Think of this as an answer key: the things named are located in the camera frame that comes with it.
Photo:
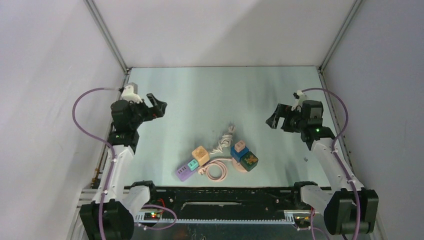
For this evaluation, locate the pink round power strip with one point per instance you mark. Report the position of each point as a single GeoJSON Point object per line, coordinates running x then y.
{"type": "Point", "coordinates": [237, 166]}

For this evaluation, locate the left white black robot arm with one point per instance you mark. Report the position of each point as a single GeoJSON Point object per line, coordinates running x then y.
{"type": "Point", "coordinates": [111, 214]}

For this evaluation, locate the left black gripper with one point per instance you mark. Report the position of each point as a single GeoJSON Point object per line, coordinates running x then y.
{"type": "Point", "coordinates": [151, 113]}

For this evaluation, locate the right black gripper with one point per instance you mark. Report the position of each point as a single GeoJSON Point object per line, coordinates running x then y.
{"type": "Point", "coordinates": [282, 111]}

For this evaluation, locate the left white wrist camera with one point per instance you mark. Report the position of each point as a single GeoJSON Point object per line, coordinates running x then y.
{"type": "Point", "coordinates": [130, 93]}

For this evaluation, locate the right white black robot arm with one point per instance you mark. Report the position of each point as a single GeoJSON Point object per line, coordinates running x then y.
{"type": "Point", "coordinates": [350, 208]}

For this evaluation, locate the beige cube socket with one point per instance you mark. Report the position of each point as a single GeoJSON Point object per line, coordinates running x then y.
{"type": "Point", "coordinates": [201, 155]}

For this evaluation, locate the white cable duct rail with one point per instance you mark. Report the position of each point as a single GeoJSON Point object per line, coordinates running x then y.
{"type": "Point", "coordinates": [149, 217]}

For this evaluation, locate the small brown plug adapter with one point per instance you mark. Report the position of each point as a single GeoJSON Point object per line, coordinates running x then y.
{"type": "Point", "coordinates": [239, 146]}

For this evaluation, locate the blue cube socket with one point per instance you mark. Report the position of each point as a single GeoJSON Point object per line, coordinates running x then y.
{"type": "Point", "coordinates": [237, 155]}

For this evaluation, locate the dark green cube socket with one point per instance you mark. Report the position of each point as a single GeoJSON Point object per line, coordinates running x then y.
{"type": "Point", "coordinates": [249, 161]}

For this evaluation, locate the purple power strip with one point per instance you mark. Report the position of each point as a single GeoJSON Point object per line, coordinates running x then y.
{"type": "Point", "coordinates": [184, 172]}

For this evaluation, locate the teal USB charger plug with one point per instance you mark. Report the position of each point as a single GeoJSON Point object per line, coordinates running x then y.
{"type": "Point", "coordinates": [193, 164]}

